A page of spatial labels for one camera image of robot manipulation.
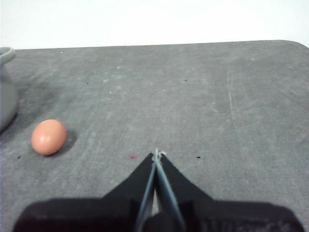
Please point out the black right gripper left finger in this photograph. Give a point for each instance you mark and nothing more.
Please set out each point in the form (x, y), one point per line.
(96, 215)

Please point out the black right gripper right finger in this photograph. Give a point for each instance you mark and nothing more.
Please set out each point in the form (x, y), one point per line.
(217, 217)

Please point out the brown egg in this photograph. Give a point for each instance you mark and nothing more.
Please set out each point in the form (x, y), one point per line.
(48, 137)

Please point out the grey-green electric cooking pot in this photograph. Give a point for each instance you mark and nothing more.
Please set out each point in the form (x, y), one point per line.
(7, 101)

